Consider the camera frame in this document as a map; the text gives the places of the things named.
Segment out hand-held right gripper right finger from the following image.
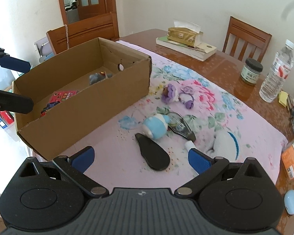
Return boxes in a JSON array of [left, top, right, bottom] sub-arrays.
[[174, 148, 266, 197]]

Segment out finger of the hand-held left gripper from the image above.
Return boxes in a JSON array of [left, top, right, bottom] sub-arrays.
[[0, 46, 32, 74], [0, 87, 34, 114]]

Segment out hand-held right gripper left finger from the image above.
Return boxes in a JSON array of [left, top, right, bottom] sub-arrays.
[[18, 146, 108, 197]]

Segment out white plush toy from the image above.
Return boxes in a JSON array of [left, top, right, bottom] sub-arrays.
[[206, 130, 240, 163]]

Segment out brown cardboard box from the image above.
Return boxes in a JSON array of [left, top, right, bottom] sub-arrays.
[[13, 37, 152, 161]]

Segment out black oval pad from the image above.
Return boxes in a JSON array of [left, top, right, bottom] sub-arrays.
[[135, 133, 171, 171]]

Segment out red printed packet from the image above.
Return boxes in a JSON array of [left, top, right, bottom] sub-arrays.
[[40, 90, 79, 118]]

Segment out light blue plush toy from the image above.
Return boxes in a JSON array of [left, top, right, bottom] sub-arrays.
[[141, 113, 171, 140]]

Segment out purple crochet keychain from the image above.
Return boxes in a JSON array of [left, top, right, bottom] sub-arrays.
[[161, 83, 195, 110]]

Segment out grey cat plush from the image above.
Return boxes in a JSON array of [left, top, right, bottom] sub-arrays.
[[89, 72, 113, 86]]

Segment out wooden desktop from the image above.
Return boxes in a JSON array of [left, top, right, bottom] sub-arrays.
[[114, 29, 294, 233]]

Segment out red box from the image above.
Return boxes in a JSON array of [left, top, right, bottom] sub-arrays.
[[0, 111, 15, 125]]

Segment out grey metal chair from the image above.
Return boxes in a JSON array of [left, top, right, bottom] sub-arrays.
[[34, 36, 55, 63]]

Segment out pink floral cloth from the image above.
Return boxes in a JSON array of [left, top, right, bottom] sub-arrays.
[[30, 40, 288, 184]]

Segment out wooden slatted chair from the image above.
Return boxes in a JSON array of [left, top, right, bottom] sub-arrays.
[[222, 16, 272, 63], [46, 12, 119, 54]]

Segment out orange label box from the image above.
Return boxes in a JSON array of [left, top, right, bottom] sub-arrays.
[[281, 133, 294, 180]]

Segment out wooden door glass panes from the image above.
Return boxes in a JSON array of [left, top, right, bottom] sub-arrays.
[[55, 0, 118, 26]]

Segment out light blue small case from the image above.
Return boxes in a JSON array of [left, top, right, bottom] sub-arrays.
[[284, 190, 294, 215]]

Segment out black lid glass jar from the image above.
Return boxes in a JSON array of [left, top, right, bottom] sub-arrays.
[[240, 58, 263, 86]]

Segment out yellow sticky notes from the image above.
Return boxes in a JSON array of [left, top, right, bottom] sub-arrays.
[[278, 90, 289, 108]]

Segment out thick green cream book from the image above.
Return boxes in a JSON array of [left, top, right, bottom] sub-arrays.
[[156, 35, 217, 61]]

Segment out clear water bottle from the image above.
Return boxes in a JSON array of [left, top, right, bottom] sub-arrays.
[[259, 39, 294, 103]]

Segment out gold tissue pack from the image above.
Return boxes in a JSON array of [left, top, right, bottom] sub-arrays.
[[167, 20, 204, 47]]

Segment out white beaded cord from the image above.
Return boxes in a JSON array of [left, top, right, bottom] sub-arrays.
[[64, 24, 71, 51]]

